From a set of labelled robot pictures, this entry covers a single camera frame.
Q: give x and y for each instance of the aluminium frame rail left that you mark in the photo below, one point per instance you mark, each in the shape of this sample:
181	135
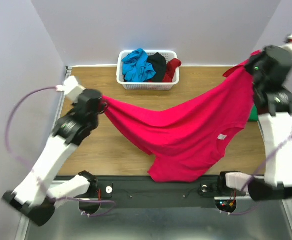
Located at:
61	96

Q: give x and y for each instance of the green folded t shirt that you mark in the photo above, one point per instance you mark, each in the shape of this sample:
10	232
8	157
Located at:
253	117

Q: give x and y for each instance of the blue t shirt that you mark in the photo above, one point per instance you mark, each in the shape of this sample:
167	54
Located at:
135	67

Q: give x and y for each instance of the black t shirt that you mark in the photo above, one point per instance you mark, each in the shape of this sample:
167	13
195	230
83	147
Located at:
158	63

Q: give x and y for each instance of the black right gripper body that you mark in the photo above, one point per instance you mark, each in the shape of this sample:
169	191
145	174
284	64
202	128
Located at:
253	63

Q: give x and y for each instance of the white plastic basket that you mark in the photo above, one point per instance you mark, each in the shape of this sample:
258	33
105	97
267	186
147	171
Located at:
161	86

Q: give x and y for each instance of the pink red t shirt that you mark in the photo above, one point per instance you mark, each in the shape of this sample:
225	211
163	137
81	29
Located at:
188	139

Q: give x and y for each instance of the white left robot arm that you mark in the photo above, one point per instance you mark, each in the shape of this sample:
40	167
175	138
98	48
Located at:
33	198

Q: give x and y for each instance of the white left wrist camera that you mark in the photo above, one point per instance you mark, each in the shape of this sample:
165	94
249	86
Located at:
71	88

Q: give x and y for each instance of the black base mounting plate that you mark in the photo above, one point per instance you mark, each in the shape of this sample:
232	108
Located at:
141	192

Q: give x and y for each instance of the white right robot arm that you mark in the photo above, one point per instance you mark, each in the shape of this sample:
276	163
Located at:
274	107

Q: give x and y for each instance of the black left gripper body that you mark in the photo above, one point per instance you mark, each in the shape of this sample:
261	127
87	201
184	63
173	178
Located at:
96	120

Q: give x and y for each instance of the dark red t shirt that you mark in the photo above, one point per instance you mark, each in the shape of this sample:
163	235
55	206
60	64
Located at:
171	67

